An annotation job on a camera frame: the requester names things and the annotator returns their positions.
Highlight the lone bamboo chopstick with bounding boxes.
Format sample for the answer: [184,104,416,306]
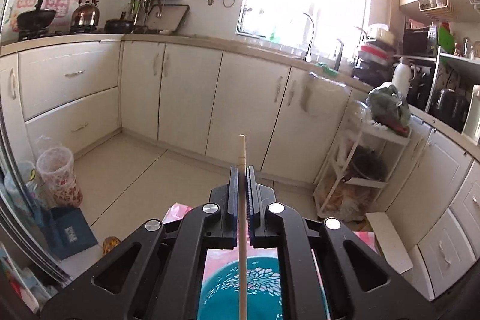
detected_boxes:
[238,135,247,320]

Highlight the cream kitchen cabinets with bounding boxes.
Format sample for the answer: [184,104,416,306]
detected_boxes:
[1,0,479,299]

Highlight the pink checkered plastic tablecloth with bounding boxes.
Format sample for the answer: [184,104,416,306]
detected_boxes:
[161,202,378,320]

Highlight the yellow floral slipper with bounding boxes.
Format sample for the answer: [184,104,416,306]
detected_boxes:
[103,236,121,256]

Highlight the teal perforated plastic basket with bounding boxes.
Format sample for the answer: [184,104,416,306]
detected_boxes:
[197,257,283,320]

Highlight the white storage rack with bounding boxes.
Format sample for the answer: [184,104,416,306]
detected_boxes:
[313,101,412,223]

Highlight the blue dustpan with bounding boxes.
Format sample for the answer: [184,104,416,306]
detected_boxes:
[38,206,98,260]

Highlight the clear floral waste bin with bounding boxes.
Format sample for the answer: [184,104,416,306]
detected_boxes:
[36,146,83,207]

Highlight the green vegetable bag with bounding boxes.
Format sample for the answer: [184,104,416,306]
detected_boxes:
[366,82,411,137]

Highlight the white thermos jug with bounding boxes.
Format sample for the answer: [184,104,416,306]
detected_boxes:
[392,57,416,98]

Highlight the sink faucet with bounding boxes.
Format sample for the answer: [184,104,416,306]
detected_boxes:
[303,12,315,63]

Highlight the black frying pan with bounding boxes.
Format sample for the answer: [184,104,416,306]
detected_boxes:
[104,11,135,34]

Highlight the metal kettle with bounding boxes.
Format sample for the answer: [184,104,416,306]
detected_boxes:
[71,0,100,30]

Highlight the black wok on stove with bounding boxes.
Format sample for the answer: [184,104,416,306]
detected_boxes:
[17,0,56,31]

